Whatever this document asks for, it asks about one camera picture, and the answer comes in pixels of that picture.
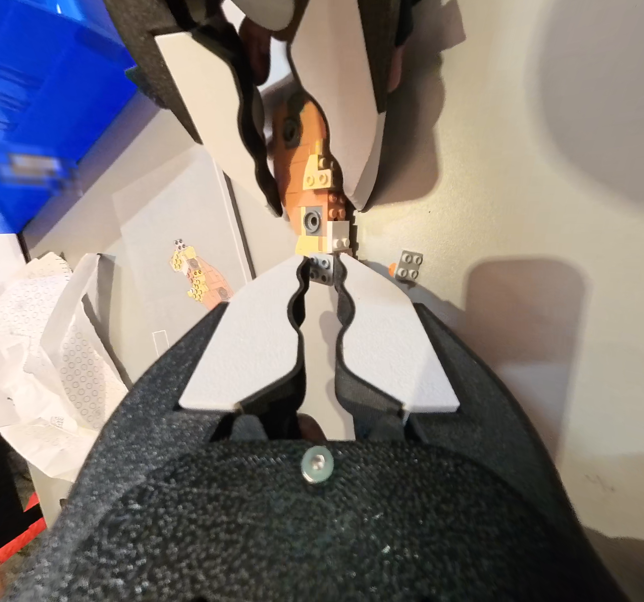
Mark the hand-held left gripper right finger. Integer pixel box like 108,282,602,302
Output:
333,255,461,419

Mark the grey instruction booklet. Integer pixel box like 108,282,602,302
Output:
111,149,256,377

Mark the blue plastic bin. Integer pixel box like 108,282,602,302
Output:
0,0,140,234

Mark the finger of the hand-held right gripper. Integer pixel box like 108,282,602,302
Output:
289,0,388,210
153,30,283,218

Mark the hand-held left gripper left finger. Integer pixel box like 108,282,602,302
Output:
178,256,308,411

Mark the orange tan brick model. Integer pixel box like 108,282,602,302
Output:
271,92,359,257

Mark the torn white paper bag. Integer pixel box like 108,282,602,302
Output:
0,252,130,483

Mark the small pale grey brick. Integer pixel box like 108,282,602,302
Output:
308,254,336,286

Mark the person's right hand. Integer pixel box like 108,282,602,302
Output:
387,44,407,93

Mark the small dark grey brick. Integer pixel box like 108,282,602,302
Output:
395,250,425,282

